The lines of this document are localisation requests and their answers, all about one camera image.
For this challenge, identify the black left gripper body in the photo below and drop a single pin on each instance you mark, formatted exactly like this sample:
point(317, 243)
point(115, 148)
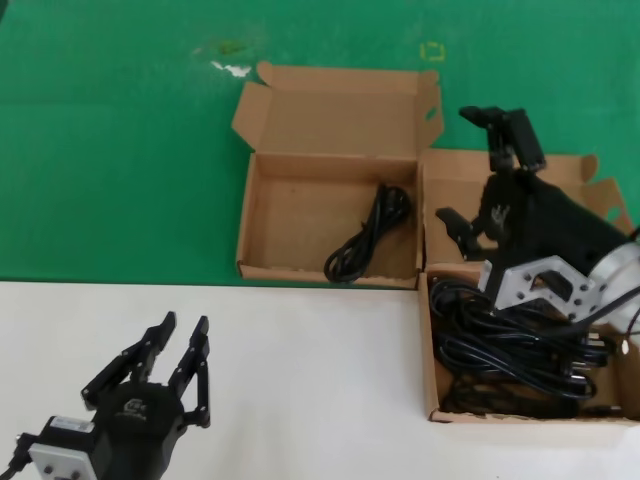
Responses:
point(135, 425)

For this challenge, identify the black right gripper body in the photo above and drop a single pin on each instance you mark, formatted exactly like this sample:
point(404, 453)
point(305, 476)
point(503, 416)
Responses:
point(540, 220)

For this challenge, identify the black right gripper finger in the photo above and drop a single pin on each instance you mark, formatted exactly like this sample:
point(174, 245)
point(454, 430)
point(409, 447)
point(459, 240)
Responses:
point(515, 137)
point(465, 235)

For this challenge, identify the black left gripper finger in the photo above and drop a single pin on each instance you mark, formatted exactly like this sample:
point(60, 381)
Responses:
point(130, 362)
point(199, 360)

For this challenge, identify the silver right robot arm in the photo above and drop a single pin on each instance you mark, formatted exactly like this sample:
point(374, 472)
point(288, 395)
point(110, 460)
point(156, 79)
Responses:
point(620, 280)

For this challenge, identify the right open cardboard box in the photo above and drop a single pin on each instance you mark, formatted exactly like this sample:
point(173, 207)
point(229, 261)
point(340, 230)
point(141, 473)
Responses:
point(450, 190)

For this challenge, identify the open cardboard box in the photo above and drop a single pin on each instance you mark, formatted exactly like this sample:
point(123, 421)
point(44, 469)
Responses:
point(450, 190)
point(300, 225)

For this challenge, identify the left open cardboard box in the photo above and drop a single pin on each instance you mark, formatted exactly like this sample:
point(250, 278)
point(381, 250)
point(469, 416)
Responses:
point(300, 225)

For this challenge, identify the green table mat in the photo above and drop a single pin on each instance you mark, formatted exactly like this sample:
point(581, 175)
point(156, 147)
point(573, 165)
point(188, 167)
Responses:
point(100, 150)

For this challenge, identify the left wrist camera silver bracket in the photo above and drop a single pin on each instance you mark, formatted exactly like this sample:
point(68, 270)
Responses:
point(60, 457)

